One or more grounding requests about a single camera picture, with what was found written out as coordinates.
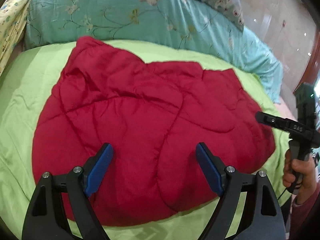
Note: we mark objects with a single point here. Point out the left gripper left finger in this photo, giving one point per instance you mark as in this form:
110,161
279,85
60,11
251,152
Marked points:
46,217

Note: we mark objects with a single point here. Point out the pink sleeve forearm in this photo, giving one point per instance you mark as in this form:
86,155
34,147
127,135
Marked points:
305,218

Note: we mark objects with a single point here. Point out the red padded jacket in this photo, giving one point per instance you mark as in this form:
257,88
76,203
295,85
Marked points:
153,115

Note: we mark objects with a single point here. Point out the yellow floral blanket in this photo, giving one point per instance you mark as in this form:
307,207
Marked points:
13,21

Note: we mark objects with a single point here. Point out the teal floral quilt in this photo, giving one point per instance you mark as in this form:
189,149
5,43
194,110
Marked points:
179,24

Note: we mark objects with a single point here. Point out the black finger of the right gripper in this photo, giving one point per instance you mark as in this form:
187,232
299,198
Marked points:
270,120

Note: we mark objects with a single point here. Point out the light green bed sheet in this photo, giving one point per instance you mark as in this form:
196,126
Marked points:
26,84

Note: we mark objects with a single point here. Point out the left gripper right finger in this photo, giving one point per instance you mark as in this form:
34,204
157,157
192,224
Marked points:
261,217

